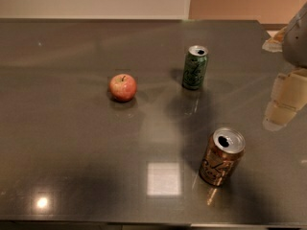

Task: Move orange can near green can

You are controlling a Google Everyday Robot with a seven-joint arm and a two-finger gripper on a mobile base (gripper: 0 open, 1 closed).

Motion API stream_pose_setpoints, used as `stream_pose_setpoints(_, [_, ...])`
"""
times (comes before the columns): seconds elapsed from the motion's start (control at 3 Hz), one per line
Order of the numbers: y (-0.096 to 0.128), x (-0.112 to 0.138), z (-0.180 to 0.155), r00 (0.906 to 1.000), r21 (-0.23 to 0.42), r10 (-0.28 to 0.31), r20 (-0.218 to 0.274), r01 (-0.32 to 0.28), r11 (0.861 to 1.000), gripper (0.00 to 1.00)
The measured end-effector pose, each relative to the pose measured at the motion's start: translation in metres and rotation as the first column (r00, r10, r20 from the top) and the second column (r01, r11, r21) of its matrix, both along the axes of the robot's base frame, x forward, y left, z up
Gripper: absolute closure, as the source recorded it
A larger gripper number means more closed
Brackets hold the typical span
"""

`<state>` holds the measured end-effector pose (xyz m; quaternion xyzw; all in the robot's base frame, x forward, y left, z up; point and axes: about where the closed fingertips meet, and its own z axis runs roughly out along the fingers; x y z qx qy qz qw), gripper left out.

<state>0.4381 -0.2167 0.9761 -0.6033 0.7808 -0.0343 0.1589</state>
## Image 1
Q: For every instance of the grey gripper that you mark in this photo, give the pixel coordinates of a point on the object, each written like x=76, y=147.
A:
x=297, y=43

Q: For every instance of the orange soda can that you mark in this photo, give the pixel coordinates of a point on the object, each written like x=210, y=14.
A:
x=225, y=149

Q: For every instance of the green soda can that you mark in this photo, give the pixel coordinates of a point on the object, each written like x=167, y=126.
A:
x=195, y=67

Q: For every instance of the red apple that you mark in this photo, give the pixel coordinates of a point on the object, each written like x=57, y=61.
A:
x=122, y=87

